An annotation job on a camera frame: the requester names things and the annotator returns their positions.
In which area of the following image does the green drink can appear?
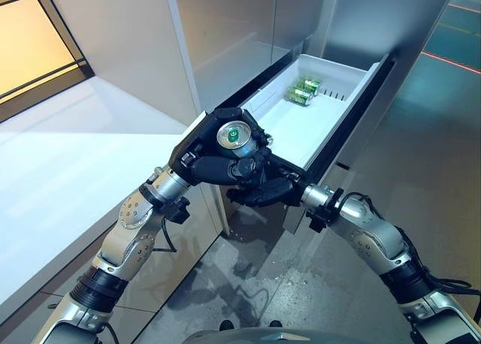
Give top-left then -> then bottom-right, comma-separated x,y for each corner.
216,120 -> 261,160
296,77 -> 324,96
286,86 -> 315,107

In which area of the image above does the grey robot torso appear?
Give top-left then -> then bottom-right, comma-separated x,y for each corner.
183,322 -> 413,344

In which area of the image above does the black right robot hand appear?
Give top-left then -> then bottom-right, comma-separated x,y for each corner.
227,150 -> 311,210

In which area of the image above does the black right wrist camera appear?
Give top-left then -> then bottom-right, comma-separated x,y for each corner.
308,188 -> 334,233

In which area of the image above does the fridge drawer with white bin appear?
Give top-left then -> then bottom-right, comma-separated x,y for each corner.
204,53 -> 398,236

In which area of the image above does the stainless steel fridge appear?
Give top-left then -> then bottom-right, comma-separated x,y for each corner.
171,0 -> 460,236

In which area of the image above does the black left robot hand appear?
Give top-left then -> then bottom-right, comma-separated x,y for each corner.
168,108 -> 276,188

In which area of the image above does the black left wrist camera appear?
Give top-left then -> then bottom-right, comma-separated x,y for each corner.
164,196 -> 190,224

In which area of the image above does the yellow window with black frame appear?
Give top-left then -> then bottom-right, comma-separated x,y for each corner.
0,0 -> 95,124

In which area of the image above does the tall white cabinet panel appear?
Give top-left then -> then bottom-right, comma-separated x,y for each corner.
48,0 -> 231,236

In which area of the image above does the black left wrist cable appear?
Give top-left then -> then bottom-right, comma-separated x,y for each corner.
160,217 -> 179,254

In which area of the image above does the white counter cabinet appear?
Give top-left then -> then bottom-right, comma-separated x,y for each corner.
0,77 -> 226,344

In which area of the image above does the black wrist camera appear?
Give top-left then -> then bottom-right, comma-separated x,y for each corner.
164,196 -> 190,224
308,188 -> 334,233

